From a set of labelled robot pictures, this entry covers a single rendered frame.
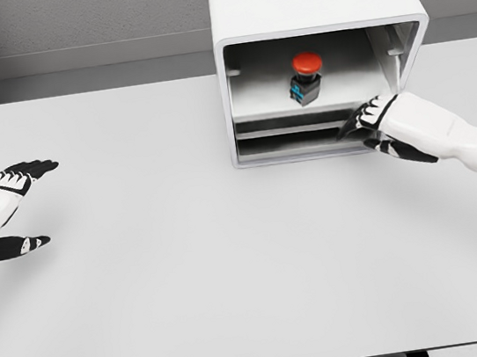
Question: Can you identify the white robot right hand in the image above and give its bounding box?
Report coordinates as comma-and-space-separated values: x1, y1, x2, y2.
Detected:
331, 84, 465, 178

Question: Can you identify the white cabinet drawer tray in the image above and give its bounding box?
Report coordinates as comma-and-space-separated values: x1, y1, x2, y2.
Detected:
235, 120, 371, 167
227, 53, 393, 123
233, 103, 363, 139

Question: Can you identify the red button load switch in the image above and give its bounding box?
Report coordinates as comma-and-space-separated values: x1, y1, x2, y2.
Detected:
283, 49, 330, 110

